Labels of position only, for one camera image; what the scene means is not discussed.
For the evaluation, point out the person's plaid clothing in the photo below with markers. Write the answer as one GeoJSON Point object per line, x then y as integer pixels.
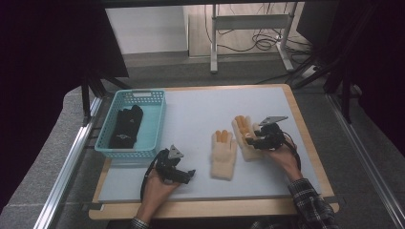
{"type": "Point", "coordinates": [266, 224]}

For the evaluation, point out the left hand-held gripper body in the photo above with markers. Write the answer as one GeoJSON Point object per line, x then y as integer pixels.
{"type": "Point", "coordinates": [168, 168]}

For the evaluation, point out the cream fuzzy glove orange fingertips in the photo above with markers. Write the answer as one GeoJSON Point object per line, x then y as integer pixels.
{"type": "Point", "coordinates": [243, 127]}
{"type": "Point", "coordinates": [223, 159]}

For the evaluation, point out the black metal stand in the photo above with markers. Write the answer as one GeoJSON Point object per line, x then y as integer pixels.
{"type": "Point", "coordinates": [345, 82]}

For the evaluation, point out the person's right hand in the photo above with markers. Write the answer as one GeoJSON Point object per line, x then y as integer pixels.
{"type": "Point", "coordinates": [286, 159]}

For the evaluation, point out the white metal desk frame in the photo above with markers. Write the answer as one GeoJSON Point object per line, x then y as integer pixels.
{"type": "Point", "coordinates": [251, 21]}

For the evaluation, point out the black tripod stand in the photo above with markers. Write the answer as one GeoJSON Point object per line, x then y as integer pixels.
{"type": "Point", "coordinates": [92, 89]}

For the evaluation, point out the teal plastic basket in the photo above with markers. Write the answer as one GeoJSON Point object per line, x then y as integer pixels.
{"type": "Point", "coordinates": [153, 127]}

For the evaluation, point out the aluminium rail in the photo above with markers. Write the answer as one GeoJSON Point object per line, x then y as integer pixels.
{"type": "Point", "coordinates": [366, 159]}
{"type": "Point", "coordinates": [68, 159]}

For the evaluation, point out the white board panel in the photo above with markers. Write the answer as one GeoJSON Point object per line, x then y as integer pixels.
{"type": "Point", "coordinates": [146, 30]}

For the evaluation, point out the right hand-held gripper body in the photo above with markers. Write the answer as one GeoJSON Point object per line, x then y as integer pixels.
{"type": "Point", "coordinates": [270, 138]}

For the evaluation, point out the person's left hand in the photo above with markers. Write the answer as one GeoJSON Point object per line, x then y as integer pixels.
{"type": "Point", "coordinates": [154, 197]}

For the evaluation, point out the white power strip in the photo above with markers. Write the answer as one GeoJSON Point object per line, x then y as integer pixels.
{"type": "Point", "coordinates": [308, 71]}

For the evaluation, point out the grey foam mat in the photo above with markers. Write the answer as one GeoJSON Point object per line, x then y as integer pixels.
{"type": "Point", "coordinates": [191, 127]}

